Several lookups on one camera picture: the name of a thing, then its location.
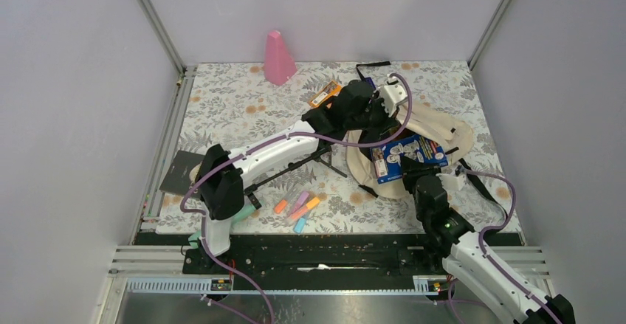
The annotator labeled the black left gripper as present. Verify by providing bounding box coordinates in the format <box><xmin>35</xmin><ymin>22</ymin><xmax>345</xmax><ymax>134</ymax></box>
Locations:
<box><xmin>345</xmin><ymin>90</ymin><xmax>399</xmax><ymax>139</ymax></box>

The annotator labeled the orange activity book box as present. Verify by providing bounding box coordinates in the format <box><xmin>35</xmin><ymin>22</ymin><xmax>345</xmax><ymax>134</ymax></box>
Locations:
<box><xmin>309</xmin><ymin>80</ymin><xmax>343</xmax><ymax>108</ymax></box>

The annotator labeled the cream canvas backpack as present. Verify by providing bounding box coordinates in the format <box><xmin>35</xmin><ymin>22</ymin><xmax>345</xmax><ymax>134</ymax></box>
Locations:
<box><xmin>345</xmin><ymin>61</ymin><xmax>509</xmax><ymax>216</ymax></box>

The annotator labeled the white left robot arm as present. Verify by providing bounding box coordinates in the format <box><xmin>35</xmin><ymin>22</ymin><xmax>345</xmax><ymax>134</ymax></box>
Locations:
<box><xmin>193</xmin><ymin>73</ymin><xmax>413</xmax><ymax>273</ymax></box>

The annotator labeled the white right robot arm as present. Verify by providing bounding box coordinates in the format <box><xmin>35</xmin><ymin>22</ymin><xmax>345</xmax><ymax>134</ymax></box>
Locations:
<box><xmin>401</xmin><ymin>157</ymin><xmax>575</xmax><ymax>323</ymax></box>

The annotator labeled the purple eraser block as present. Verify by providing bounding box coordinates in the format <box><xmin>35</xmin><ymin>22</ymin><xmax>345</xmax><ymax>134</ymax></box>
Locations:
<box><xmin>365</xmin><ymin>77</ymin><xmax>376</xmax><ymax>90</ymax></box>

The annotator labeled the black folding tripod stand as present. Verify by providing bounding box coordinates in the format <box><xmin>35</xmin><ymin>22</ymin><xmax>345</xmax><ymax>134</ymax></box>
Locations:
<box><xmin>244</xmin><ymin>144</ymin><xmax>348</xmax><ymax>210</ymax></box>

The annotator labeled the pink cone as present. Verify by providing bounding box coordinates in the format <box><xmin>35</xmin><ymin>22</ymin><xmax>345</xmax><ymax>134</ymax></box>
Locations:
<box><xmin>264</xmin><ymin>30</ymin><xmax>297</xmax><ymax>86</ymax></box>

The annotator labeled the pink highlighter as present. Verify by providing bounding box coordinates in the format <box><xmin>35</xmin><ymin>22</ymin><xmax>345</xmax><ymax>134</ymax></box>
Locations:
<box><xmin>286</xmin><ymin>191</ymin><xmax>310</xmax><ymax>217</ymax></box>

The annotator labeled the orange yellow highlighter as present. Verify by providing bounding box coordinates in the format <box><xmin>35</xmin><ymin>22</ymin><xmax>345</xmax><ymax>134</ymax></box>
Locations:
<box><xmin>287</xmin><ymin>197</ymin><xmax>320</xmax><ymax>224</ymax></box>

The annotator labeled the light blue highlighter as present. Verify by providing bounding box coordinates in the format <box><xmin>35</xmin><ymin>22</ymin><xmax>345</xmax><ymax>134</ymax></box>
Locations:
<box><xmin>293</xmin><ymin>216</ymin><xmax>307</xmax><ymax>234</ymax></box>

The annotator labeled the floral patterned table mat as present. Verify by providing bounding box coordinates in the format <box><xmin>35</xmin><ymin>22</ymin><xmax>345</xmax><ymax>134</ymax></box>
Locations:
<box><xmin>177</xmin><ymin>61</ymin><xmax>510</xmax><ymax>234</ymax></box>

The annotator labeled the black notebook gold emblem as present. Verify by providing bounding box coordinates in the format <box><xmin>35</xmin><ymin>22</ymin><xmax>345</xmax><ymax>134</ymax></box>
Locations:
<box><xmin>159</xmin><ymin>151</ymin><xmax>204</xmax><ymax>196</ymax></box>

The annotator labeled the mint green tube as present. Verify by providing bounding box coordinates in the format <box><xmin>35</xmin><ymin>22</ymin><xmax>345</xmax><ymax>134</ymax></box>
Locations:
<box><xmin>188</xmin><ymin>203</ymin><xmax>258</xmax><ymax>249</ymax></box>

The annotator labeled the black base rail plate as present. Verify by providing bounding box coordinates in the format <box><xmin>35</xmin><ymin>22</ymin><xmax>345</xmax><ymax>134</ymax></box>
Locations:
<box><xmin>134</xmin><ymin>232</ymin><xmax>524</xmax><ymax>294</ymax></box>

